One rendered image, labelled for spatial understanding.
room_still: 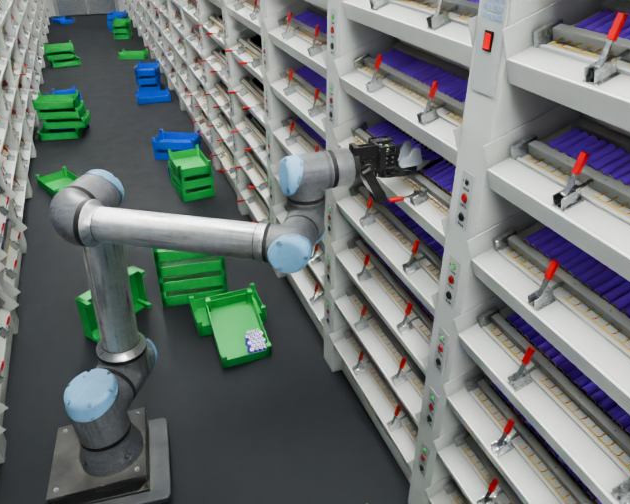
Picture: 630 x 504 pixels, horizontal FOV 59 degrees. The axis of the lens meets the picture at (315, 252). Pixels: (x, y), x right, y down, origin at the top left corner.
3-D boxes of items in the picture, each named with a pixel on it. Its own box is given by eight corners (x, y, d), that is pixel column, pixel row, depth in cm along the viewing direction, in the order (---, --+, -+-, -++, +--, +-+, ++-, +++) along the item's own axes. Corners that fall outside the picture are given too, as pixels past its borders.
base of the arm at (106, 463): (74, 481, 165) (63, 458, 160) (88, 431, 181) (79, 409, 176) (139, 471, 166) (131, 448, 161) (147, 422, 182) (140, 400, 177)
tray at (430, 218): (449, 252, 125) (441, 219, 119) (341, 155, 173) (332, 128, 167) (524, 210, 127) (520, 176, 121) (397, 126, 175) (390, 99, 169)
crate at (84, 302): (85, 336, 239) (97, 343, 235) (74, 298, 228) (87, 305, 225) (140, 301, 260) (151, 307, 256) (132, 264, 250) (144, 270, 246)
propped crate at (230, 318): (271, 356, 229) (272, 345, 223) (222, 368, 222) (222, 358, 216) (250, 299, 247) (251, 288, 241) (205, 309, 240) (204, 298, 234)
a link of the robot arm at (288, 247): (20, 206, 128) (308, 238, 118) (52, 184, 139) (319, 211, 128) (32, 250, 134) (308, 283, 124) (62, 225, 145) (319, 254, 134)
